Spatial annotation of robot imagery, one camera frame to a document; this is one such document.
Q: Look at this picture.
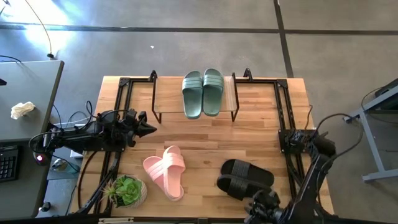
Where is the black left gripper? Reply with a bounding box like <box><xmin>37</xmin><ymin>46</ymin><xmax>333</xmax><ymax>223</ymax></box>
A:
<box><xmin>124</xmin><ymin>108</ymin><xmax>158</xmax><ymax>147</ymax></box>

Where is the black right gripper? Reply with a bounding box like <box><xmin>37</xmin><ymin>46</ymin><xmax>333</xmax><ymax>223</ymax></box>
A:
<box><xmin>244</xmin><ymin>189</ymin><xmax>282</xmax><ymax>224</ymax></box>

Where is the pink rubber slide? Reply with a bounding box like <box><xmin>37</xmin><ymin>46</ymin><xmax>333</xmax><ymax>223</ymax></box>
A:
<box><xmin>142</xmin><ymin>156</ymin><xmax>180</xmax><ymax>202</ymax></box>
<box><xmin>161</xmin><ymin>144</ymin><xmax>187</xmax><ymax>202</ymax></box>

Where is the green rubber slide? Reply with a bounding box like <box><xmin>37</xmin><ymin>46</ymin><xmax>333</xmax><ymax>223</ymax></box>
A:
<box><xmin>202</xmin><ymin>68</ymin><xmax>225</xmax><ymax>118</ymax></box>
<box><xmin>182</xmin><ymin>70</ymin><xmax>205</xmax><ymax>120</ymax></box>

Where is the potted green succulent plant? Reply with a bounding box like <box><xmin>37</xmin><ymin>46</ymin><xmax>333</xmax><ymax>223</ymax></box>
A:
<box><xmin>100</xmin><ymin>174</ymin><xmax>148</xmax><ymax>209</ymax></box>

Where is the white power box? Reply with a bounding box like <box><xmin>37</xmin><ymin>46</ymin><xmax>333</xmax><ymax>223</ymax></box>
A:
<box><xmin>69</xmin><ymin>123</ymin><xmax>94</xmax><ymax>158</ymax></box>

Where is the teal pad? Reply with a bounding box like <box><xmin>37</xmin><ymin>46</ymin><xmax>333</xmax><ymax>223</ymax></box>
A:
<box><xmin>62</xmin><ymin>161</ymin><xmax>81</xmax><ymax>175</ymax></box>

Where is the black device with pink light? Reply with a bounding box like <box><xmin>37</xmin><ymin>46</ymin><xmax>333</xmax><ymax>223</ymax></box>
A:
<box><xmin>32</xmin><ymin>138</ymin><xmax>48</xmax><ymax>166</ymax></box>

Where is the crumpled white tissue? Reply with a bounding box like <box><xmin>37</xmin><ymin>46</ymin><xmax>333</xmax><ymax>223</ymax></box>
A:
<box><xmin>10</xmin><ymin>101</ymin><xmax>36</xmax><ymax>121</ymax></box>

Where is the grey office desk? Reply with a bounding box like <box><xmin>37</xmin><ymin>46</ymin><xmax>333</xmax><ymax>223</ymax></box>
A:
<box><xmin>0</xmin><ymin>60</ymin><xmax>65</xmax><ymax>220</ymax></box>

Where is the grey metal side table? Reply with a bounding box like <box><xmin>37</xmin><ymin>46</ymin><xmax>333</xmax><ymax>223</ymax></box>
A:
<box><xmin>343</xmin><ymin>77</ymin><xmax>398</xmax><ymax>183</ymax></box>

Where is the black computer keyboard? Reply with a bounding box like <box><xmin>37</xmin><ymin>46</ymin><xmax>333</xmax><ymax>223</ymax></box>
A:
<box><xmin>0</xmin><ymin>145</ymin><xmax>20</xmax><ymax>184</ymax></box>

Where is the wooden shelf with black frame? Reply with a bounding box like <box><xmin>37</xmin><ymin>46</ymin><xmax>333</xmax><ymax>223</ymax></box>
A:
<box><xmin>150</xmin><ymin>69</ymin><xmax>241</xmax><ymax>124</ymax></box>

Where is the silver metal bracket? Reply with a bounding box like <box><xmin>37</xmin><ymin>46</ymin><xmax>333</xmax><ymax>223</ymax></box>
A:
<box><xmin>98</xmin><ymin>217</ymin><xmax>135</xmax><ymax>224</ymax></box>

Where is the black metal rig frame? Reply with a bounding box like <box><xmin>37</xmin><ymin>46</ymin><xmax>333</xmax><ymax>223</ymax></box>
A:
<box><xmin>74</xmin><ymin>67</ymin><xmax>335</xmax><ymax>219</ymax></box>

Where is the thin floor cable with plug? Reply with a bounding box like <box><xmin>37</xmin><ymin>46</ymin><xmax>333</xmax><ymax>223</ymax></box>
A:
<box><xmin>24</xmin><ymin>0</ymin><xmax>55</xmax><ymax>60</ymax></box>

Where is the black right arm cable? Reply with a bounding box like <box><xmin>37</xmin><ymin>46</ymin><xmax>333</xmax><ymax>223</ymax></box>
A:
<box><xmin>313</xmin><ymin>111</ymin><xmax>364</xmax><ymax>175</ymax></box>

